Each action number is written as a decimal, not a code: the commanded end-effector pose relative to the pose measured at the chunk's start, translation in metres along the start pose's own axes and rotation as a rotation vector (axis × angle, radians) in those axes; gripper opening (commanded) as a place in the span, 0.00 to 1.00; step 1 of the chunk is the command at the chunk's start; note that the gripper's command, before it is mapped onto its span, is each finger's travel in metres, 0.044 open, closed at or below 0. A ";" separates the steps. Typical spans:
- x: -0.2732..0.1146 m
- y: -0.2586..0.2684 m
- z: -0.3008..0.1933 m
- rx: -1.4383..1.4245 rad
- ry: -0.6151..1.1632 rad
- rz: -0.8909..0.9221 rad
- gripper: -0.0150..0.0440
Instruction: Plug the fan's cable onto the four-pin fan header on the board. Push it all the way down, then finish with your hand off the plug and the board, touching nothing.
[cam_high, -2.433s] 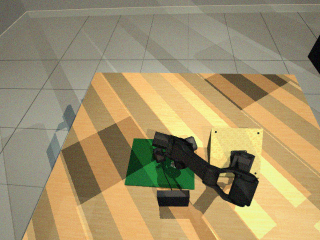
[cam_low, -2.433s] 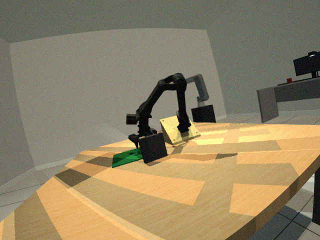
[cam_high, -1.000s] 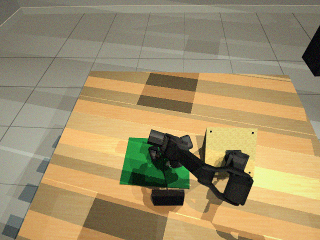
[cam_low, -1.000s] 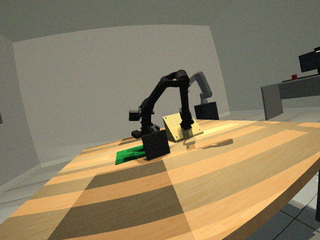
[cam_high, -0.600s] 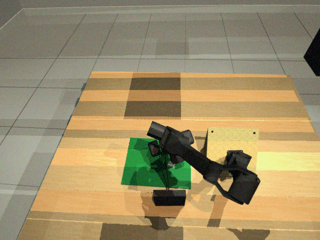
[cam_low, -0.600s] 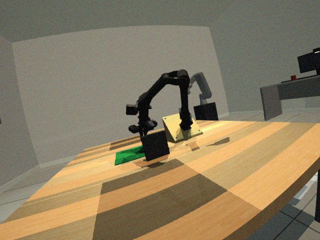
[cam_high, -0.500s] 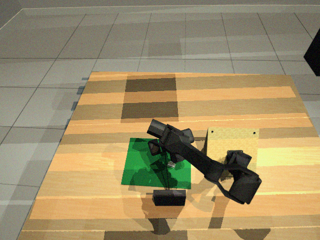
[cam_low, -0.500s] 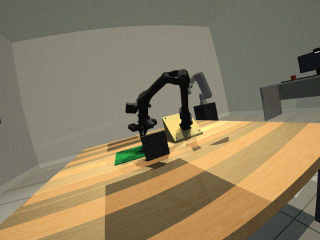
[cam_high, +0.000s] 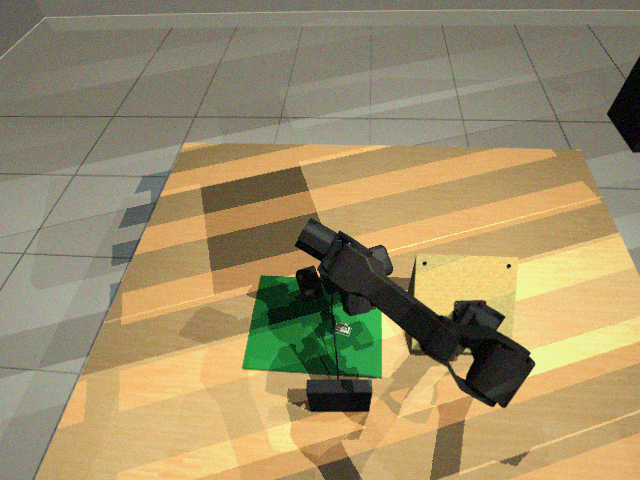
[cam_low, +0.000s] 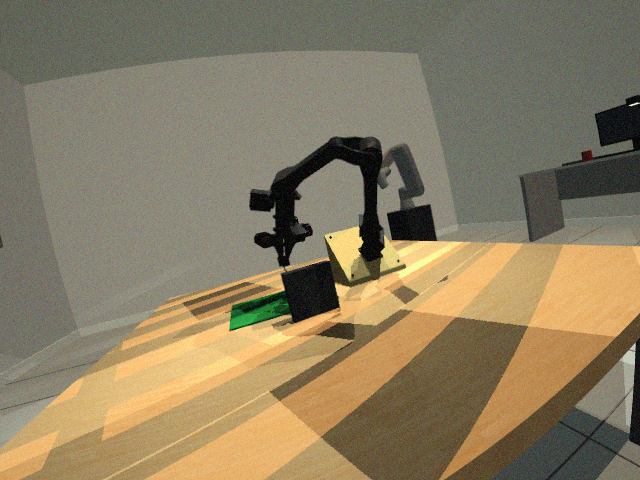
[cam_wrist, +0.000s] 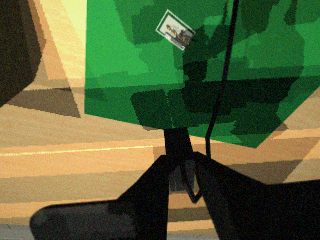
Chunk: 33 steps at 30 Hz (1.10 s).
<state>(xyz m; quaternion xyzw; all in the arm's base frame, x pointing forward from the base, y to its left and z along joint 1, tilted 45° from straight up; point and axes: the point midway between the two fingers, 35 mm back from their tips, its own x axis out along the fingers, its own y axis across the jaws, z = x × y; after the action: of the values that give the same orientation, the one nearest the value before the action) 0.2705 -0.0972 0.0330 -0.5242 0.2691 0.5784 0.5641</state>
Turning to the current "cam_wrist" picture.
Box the green circuit board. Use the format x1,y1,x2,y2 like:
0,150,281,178
84,0,320,149

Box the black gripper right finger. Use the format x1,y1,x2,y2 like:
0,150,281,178
194,151,320,240

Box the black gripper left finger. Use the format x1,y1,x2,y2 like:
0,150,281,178
29,155,169,240

